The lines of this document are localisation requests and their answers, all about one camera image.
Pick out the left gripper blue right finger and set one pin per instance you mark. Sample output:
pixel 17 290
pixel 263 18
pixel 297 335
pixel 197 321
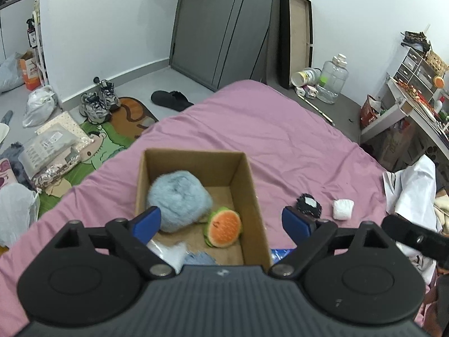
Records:
pixel 297 225

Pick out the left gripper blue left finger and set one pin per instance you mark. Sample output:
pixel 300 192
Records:
pixel 144 226

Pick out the black fuzzy patch toy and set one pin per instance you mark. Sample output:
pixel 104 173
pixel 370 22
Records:
pixel 307 205

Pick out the fluffy light blue plush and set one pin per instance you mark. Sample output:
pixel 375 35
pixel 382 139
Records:
pixel 181 198

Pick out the white soft pad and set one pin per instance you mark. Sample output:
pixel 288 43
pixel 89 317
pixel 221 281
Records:
pixel 342 209

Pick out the brown cardboard box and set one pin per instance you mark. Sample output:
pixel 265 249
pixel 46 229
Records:
pixel 226 175

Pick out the white plastic bag in box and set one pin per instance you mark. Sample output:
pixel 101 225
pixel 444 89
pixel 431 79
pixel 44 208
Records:
pixel 173 255

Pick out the white crumpled cloth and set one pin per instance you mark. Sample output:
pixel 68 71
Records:
pixel 410 193

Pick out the pink bed sheet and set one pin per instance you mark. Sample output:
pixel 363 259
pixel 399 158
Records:
pixel 289 150

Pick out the orange burger plush toy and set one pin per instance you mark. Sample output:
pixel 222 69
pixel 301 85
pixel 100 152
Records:
pixel 223 228

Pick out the green cartoon floor mat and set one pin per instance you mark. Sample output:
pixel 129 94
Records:
pixel 125 126

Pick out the white desk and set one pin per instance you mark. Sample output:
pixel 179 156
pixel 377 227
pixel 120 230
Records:
pixel 405 130

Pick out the clear packaged fabric bag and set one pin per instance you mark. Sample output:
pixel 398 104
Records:
pixel 44 148

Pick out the large white bag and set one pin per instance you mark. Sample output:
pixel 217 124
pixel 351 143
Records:
pixel 19 209

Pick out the black slipper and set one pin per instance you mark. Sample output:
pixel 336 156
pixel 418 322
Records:
pixel 173 100

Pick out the red bag under desk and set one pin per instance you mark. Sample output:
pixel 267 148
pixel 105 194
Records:
pixel 370 111

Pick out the small white pink box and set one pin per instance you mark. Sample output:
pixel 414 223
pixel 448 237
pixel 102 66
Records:
pixel 310 91

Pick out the white paper cup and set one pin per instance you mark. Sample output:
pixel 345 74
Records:
pixel 308 76

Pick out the clear plastic water jug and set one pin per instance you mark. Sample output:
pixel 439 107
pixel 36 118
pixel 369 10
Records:
pixel 332 79

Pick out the white drawer organizer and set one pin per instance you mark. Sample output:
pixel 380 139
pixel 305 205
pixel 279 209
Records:
pixel 409 67

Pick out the orange carton box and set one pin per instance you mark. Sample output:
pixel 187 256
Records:
pixel 29 71

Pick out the grey door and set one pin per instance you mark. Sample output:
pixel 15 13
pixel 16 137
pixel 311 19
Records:
pixel 218 42

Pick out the black framed brown board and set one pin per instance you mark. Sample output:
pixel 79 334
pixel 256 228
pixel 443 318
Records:
pixel 295 42

